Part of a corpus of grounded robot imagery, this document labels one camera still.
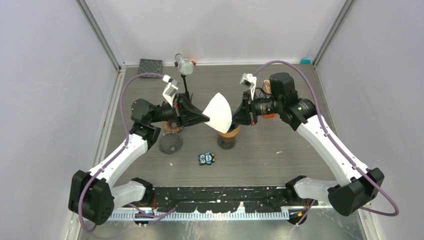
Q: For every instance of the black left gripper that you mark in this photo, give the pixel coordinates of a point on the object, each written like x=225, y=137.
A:
x=187, y=115

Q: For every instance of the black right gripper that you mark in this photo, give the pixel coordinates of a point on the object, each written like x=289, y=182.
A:
x=242, y=116

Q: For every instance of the blue glass dripper cone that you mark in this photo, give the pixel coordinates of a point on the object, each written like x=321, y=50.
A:
x=232, y=127

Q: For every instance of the white paper coffee filter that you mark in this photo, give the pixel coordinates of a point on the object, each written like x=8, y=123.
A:
x=219, y=113

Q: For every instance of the smoky glass carafe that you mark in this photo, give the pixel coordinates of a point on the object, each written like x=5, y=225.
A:
x=226, y=141

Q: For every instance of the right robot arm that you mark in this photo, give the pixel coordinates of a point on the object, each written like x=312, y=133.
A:
x=355, y=184

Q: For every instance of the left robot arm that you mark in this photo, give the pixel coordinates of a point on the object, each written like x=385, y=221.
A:
x=93, y=194

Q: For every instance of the grey glass dripper cone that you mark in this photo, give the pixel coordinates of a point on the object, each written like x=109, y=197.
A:
x=170, y=143

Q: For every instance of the orange coffee filter box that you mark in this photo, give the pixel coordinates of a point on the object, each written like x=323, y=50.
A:
x=266, y=89

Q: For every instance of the blue owl figure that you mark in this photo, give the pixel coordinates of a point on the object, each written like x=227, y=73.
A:
x=207, y=158

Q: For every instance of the silver microphone on tripod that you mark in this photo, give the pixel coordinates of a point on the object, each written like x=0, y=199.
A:
x=186, y=67

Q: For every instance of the dark perforated square tray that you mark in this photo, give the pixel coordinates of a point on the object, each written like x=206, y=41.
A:
x=150, y=66

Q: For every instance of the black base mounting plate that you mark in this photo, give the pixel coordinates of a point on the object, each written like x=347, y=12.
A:
x=221, y=199

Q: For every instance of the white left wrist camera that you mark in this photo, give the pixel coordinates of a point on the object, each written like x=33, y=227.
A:
x=170, y=91

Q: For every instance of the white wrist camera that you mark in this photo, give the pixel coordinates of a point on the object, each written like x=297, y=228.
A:
x=170, y=91
x=249, y=81

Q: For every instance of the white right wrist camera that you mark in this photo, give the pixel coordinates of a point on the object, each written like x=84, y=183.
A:
x=249, y=81

